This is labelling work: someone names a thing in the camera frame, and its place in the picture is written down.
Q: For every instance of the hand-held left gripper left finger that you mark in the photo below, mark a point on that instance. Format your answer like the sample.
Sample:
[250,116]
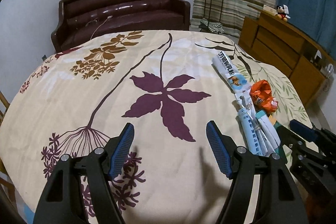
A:
[122,148]

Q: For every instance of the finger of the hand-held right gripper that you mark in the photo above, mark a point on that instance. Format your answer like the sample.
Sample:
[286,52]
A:
[303,130]
[288,140]

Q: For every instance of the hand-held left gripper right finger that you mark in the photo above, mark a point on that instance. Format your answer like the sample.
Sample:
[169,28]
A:
[219,150]

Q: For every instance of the dark green bottle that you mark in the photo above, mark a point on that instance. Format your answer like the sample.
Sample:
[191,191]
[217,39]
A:
[275,123]

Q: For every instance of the teal white tube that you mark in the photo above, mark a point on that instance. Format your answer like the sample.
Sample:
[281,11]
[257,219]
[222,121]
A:
[267,129]

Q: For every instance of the orange plastic bag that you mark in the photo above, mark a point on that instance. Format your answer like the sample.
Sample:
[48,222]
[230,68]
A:
[262,98]

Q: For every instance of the long blue white wrapper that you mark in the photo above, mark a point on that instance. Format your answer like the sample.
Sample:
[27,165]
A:
[228,71]

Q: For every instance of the wooden cabinet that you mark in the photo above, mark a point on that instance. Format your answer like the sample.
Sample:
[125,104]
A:
[302,71]

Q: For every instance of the white router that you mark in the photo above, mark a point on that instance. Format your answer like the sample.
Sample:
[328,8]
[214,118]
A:
[326,67]

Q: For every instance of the mouse plush toy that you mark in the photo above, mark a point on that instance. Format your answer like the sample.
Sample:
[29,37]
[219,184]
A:
[281,14]

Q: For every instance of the green checked cloth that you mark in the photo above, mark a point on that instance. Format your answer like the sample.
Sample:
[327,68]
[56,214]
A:
[212,26]

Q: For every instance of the white flat box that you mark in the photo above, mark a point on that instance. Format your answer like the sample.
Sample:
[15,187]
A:
[269,9]

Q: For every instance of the dark brown leather sofa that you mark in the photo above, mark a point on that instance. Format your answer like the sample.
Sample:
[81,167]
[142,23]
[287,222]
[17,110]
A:
[118,14]

